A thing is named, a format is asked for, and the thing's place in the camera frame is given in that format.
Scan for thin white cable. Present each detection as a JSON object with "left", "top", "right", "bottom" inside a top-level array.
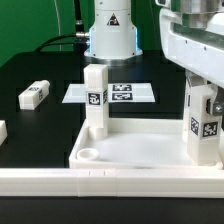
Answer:
[{"left": 53, "top": 0, "right": 63, "bottom": 52}]

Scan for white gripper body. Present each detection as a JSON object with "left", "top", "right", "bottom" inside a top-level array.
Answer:
[{"left": 159, "top": 8, "right": 224, "bottom": 88}]

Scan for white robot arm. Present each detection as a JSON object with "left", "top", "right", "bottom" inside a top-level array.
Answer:
[{"left": 85, "top": 0, "right": 224, "bottom": 116}]

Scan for black cable on table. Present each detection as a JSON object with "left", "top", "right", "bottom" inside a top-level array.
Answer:
[{"left": 34, "top": 31, "right": 91, "bottom": 54}]

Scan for white desk tabletop tray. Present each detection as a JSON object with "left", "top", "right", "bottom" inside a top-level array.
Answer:
[{"left": 68, "top": 118, "right": 224, "bottom": 169}]

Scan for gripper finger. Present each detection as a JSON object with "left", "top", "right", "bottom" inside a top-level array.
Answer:
[{"left": 206, "top": 89, "right": 224, "bottom": 116}]

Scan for white block at left edge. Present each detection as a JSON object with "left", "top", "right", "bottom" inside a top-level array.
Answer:
[{"left": 0, "top": 120, "right": 7, "bottom": 146}]

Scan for white L-shaped fence wall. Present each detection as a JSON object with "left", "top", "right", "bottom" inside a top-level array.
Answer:
[{"left": 0, "top": 166, "right": 224, "bottom": 198}]

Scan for white marker base plate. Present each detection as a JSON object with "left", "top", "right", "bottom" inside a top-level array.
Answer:
[{"left": 63, "top": 83, "right": 155, "bottom": 103}]

